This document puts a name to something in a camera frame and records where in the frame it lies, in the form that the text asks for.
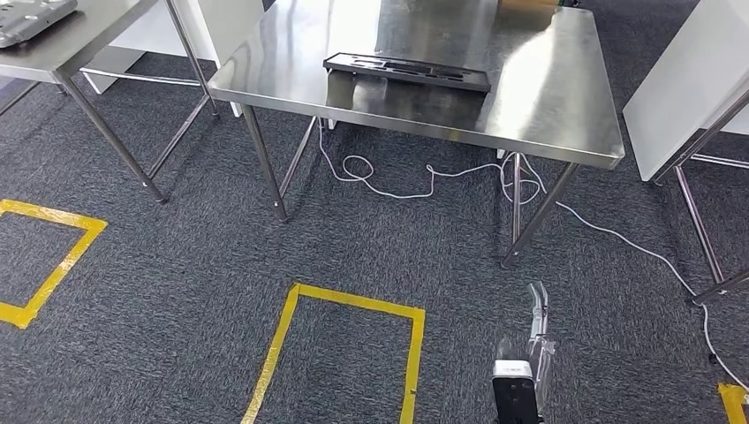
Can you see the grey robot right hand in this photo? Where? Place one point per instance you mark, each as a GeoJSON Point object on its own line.
{"type": "Point", "coordinates": [541, 351]}

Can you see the black plastic panel part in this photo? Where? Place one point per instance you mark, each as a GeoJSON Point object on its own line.
{"type": "Point", "coordinates": [409, 71]}

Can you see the stainless steel workbench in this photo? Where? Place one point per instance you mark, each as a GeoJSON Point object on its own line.
{"type": "Point", "coordinates": [88, 35]}
{"type": "Point", "coordinates": [526, 88]}

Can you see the grey metal plate part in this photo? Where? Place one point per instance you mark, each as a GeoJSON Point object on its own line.
{"type": "Point", "coordinates": [29, 20]}

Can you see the yellow floor tape square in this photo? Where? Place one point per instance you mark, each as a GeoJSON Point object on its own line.
{"type": "Point", "coordinates": [52, 215]}
{"type": "Point", "coordinates": [351, 295]}

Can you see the white board panel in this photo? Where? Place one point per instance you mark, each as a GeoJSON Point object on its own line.
{"type": "Point", "coordinates": [684, 88]}

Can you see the steel table frame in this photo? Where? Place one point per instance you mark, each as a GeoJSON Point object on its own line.
{"type": "Point", "coordinates": [696, 222]}

